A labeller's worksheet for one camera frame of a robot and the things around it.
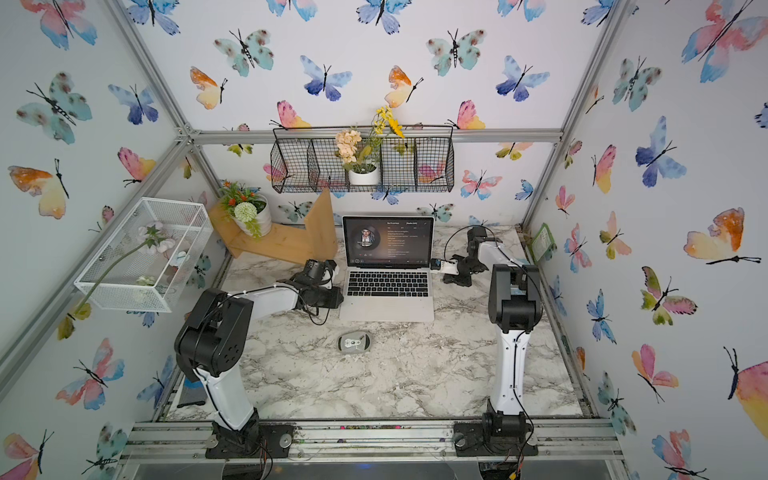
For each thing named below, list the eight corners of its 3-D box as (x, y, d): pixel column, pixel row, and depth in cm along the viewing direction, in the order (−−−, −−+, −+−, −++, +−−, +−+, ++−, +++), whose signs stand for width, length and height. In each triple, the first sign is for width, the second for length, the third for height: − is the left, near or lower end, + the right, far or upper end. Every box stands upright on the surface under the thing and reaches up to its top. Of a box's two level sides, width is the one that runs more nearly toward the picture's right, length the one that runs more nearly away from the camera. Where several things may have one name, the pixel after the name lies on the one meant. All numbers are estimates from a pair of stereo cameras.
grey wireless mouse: (337, 354, 90) (335, 348, 87) (339, 337, 93) (337, 331, 90) (370, 354, 90) (369, 348, 87) (371, 337, 93) (370, 331, 90)
